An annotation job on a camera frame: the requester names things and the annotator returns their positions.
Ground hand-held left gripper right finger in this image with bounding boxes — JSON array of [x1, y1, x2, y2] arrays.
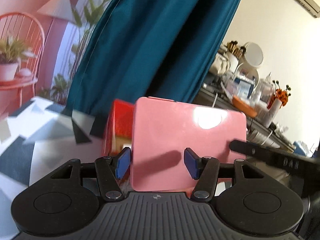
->
[[184, 148, 267, 202]]

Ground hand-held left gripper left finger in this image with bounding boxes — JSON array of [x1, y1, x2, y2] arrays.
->
[[50, 147, 132, 202]]

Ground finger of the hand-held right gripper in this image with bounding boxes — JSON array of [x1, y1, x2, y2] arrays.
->
[[229, 140, 273, 165]]

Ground red strawberry print cardboard box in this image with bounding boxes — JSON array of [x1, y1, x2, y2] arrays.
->
[[101, 99, 135, 157]]

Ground pink lid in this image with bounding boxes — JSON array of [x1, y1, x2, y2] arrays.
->
[[130, 97, 248, 192]]

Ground light blue tissue box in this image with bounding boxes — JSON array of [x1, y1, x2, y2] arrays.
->
[[292, 140, 315, 155]]

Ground orange bowl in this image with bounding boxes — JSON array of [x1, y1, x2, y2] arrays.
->
[[232, 96, 258, 117]]

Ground white spray bottle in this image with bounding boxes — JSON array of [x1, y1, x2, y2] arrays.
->
[[265, 99, 280, 128]]

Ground black dressing table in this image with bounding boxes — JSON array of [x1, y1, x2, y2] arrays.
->
[[197, 85, 300, 153]]

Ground clear acrylic organizer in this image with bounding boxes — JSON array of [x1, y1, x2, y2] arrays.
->
[[255, 79, 273, 100]]

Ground blue packet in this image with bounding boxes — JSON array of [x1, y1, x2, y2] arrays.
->
[[235, 76, 253, 98]]

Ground orange artificial flowers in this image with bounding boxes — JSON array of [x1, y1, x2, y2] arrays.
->
[[271, 80, 292, 105]]

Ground round white cosmetic organizer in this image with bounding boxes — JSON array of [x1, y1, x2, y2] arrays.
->
[[235, 62, 260, 88]]

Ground white brush holder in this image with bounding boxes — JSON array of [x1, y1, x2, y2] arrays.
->
[[225, 52, 239, 72]]

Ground round white mirror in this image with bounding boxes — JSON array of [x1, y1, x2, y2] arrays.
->
[[244, 42, 264, 67]]

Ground bunch of makeup brushes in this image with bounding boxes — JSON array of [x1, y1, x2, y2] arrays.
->
[[224, 41, 247, 57]]

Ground teal curtain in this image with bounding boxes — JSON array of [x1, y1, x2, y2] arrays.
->
[[66, 0, 248, 120]]

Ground pink room wall poster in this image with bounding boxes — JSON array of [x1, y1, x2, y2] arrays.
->
[[0, 0, 125, 120]]

